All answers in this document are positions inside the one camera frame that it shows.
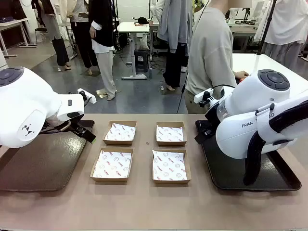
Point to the person in beige sweater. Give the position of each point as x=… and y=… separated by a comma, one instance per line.
x=209, y=48

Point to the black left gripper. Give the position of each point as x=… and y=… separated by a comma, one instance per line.
x=75, y=126

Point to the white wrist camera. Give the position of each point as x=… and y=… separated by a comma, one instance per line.
x=91, y=99
x=202, y=96

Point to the white side table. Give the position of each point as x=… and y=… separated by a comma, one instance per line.
x=14, y=24

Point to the white pedestal column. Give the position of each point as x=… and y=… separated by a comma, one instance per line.
x=2, y=57

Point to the person white shirt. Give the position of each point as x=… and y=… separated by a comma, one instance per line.
x=288, y=24

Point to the person's right forearm beige sleeve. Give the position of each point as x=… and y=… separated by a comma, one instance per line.
x=229, y=69

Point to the person grey hoodie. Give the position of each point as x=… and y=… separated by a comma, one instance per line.
x=173, y=21

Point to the black cap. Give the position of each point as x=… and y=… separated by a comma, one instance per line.
x=143, y=20

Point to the large white table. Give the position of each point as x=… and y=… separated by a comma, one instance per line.
x=276, y=62

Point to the grey workshop desk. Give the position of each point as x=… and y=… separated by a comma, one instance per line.
x=243, y=32

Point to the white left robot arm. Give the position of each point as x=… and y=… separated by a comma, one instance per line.
x=24, y=101

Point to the black stool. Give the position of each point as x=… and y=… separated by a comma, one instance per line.
x=141, y=60

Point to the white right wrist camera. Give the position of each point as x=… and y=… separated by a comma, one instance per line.
x=202, y=96

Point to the person black vest beige trousers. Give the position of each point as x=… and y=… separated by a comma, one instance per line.
x=106, y=67

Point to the black stand pole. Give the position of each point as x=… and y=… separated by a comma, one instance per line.
x=265, y=33

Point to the person's right hand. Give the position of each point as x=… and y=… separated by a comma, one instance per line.
x=241, y=74

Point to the person grey dress black jacket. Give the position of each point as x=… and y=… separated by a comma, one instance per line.
x=54, y=29

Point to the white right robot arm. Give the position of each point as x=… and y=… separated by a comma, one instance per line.
x=240, y=101

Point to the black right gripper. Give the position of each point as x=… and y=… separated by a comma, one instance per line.
x=211, y=115

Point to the dark brown plastic tray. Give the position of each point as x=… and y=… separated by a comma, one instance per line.
x=48, y=163

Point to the white standing desk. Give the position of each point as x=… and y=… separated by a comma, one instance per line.
x=131, y=27

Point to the black desk stand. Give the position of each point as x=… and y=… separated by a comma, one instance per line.
x=246, y=14

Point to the person cream top black trousers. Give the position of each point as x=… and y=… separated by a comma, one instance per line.
x=81, y=36

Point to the white red-printed liner paper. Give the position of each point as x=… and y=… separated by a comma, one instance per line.
x=169, y=133
x=168, y=166
x=113, y=163
x=120, y=132

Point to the white plastic bag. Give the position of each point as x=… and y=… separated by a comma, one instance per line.
x=144, y=44

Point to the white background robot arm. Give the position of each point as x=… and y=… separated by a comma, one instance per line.
x=233, y=14

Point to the brown cardboard box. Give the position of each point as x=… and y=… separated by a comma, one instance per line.
x=170, y=144
x=170, y=182
x=110, y=179
x=118, y=142

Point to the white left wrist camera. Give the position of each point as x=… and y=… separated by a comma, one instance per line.
x=91, y=99

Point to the dark blue folded cloth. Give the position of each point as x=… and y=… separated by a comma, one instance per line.
x=7, y=19

